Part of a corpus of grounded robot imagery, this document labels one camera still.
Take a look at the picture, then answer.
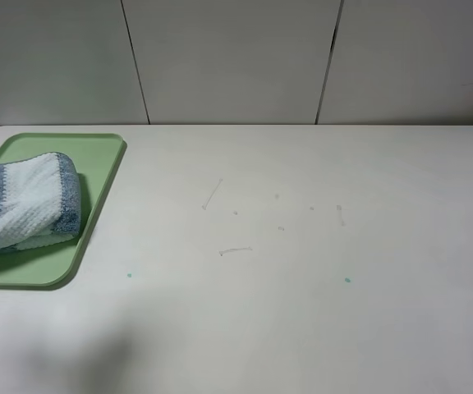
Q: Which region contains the green plastic tray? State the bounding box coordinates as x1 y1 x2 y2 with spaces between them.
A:
0 133 126 290

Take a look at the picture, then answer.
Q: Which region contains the blue white striped towel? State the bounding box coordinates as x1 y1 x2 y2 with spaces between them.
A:
0 153 81 252

